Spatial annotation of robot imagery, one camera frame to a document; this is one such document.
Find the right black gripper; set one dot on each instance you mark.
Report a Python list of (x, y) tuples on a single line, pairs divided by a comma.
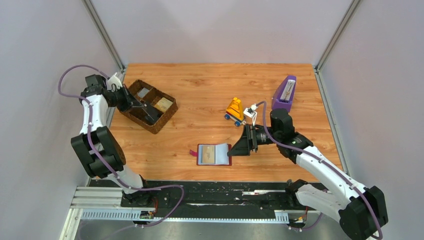
[(249, 139)]

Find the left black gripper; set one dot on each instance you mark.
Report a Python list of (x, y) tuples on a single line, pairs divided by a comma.
[(133, 101)]

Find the black VIP card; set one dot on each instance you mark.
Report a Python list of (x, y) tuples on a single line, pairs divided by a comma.
[(152, 114)]

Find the red leather card holder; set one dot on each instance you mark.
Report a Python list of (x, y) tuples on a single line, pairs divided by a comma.
[(221, 158)]

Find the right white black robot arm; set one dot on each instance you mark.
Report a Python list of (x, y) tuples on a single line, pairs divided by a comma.
[(360, 210)]

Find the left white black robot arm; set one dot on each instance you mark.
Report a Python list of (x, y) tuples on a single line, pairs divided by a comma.
[(98, 151)]

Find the silver card in basket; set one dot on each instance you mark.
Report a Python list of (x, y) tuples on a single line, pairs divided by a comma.
[(143, 92)]

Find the gold card in basket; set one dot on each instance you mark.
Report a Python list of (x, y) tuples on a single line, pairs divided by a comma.
[(163, 104)]

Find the brown woven divided basket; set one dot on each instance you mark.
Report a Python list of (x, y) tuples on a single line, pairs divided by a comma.
[(153, 96)]

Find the yellow toy truck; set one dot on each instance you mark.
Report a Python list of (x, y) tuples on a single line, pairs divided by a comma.
[(234, 112)]

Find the purple metronome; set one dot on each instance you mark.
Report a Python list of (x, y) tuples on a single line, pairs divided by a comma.
[(284, 95)]

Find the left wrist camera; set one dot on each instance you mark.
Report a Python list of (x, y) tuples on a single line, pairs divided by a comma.
[(115, 82)]

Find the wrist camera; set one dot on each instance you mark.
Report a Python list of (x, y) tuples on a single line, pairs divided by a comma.
[(251, 112), (115, 82)]

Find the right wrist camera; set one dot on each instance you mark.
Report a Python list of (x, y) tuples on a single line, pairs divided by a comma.
[(251, 112)]

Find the white slotted cable duct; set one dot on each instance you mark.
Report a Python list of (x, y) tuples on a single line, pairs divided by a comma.
[(139, 215)]

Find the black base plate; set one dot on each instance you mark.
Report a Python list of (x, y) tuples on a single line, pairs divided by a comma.
[(217, 199)]

